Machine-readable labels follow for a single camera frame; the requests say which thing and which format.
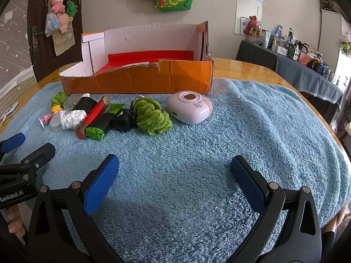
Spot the red printed paper liner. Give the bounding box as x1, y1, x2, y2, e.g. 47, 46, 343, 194
95, 51, 195, 74

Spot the white cabinet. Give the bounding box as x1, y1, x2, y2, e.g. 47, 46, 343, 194
319, 0, 351, 94

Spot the small green chenille bundle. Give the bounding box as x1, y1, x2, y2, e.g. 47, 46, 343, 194
51, 91, 68, 107

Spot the green plush toy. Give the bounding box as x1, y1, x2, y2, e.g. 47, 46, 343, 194
66, 1, 79, 17

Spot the pink plush toy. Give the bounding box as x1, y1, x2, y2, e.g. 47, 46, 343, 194
57, 14, 73, 33

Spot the round white lid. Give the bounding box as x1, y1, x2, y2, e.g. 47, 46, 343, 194
49, 114, 65, 132

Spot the white square gadget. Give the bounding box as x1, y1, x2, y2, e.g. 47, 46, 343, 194
0, 101, 20, 121

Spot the metal door handle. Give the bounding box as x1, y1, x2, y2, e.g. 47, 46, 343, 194
31, 27, 46, 53

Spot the row of bottles and jars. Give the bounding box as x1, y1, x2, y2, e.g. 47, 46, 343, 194
254, 26, 340, 84

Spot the pink rounded electric device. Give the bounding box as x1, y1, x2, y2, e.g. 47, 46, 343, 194
167, 90, 213, 124

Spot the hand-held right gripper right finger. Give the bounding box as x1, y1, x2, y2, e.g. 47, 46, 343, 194
230, 155, 322, 263

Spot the orange cardboard box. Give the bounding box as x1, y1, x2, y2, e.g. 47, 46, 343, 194
58, 21, 215, 95

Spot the black-haired figurine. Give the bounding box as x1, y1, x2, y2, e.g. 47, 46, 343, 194
111, 95, 144, 132

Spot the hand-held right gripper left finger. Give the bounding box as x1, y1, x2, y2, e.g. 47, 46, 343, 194
27, 154, 124, 263

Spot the side table with dark cloth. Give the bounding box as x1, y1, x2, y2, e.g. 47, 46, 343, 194
236, 40, 344, 105

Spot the clear plastic case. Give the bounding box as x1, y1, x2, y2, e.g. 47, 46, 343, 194
63, 94, 83, 109

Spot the green and black snack packet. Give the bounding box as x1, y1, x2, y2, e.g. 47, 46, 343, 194
85, 103, 125, 141

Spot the pink cow plush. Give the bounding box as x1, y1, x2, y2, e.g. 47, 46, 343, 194
50, 0, 65, 14

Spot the pink rabbit plush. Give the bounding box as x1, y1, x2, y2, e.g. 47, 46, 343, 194
244, 15, 261, 37

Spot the person's left hand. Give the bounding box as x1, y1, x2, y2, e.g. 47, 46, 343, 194
7, 205, 26, 238

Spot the dark brown door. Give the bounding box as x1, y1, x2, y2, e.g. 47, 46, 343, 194
27, 0, 83, 84

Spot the red-wrapped wooden stick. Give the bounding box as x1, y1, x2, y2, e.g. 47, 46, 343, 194
76, 96, 111, 138

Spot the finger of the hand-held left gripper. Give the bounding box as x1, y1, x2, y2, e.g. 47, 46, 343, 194
20, 143, 56, 176
0, 132, 26, 154

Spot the blonde pink figurine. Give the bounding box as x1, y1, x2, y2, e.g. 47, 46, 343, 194
39, 105, 63, 126

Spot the wall mirror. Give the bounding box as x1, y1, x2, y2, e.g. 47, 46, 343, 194
234, 0, 264, 36

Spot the white paper wad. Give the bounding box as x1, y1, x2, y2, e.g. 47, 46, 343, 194
59, 110, 88, 130

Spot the large green chenille bundle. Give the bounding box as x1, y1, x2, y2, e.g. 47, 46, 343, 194
134, 98, 173, 136

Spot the blue fluffy towel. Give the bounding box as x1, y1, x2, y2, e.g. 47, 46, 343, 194
0, 77, 351, 256

